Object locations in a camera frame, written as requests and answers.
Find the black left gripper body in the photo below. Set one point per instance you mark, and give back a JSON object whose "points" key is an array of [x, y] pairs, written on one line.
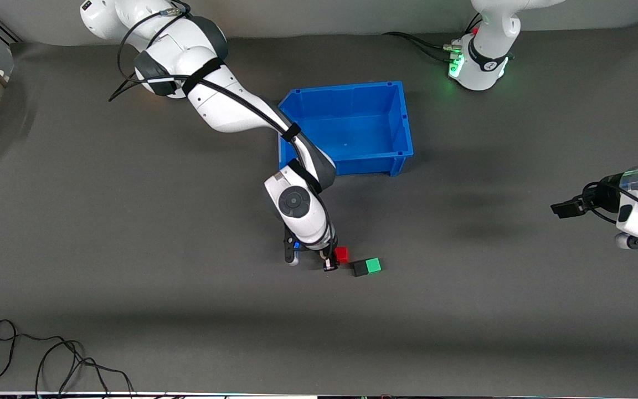
{"points": [[600, 195]]}

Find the red cube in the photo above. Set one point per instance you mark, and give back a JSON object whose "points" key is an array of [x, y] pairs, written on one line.
{"points": [[341, 255]]}

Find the green cube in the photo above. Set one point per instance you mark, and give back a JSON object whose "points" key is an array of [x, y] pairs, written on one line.
{"points": [[373, 265]]}

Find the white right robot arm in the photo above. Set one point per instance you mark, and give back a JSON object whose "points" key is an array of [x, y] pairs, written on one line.
{"points": [[230, 105]]}

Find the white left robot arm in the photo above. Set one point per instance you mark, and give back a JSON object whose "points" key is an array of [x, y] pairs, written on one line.
{"points": [[485, 61]]}

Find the black cube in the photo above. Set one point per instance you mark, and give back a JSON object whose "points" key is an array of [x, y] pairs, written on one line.
{"points": [[359, 269]]}

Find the blue plastic bin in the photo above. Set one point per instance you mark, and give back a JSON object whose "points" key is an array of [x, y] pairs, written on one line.
{"points": [[363, 127]]}

